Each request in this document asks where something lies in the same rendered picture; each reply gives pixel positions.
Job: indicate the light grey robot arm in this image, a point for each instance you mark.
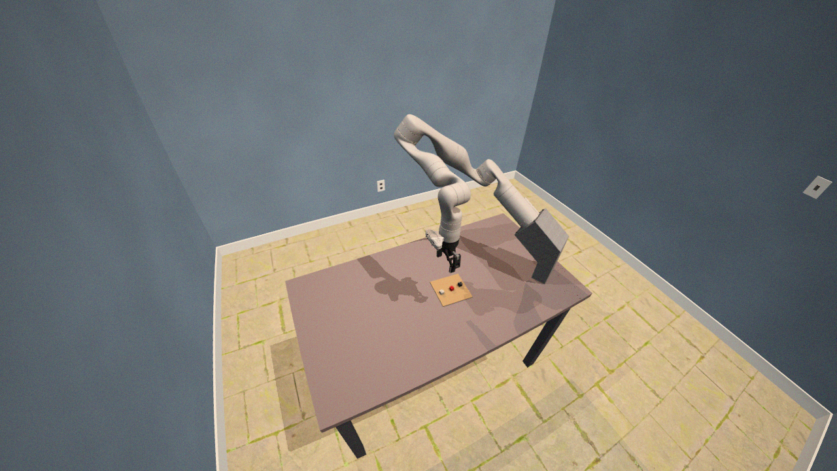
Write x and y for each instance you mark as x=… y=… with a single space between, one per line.
x=454 y=190

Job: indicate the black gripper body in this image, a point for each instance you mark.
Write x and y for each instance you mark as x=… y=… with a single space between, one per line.
x=450 y=247

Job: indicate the tan square mat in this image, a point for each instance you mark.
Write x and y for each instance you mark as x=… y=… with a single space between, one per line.
x=450 y=297

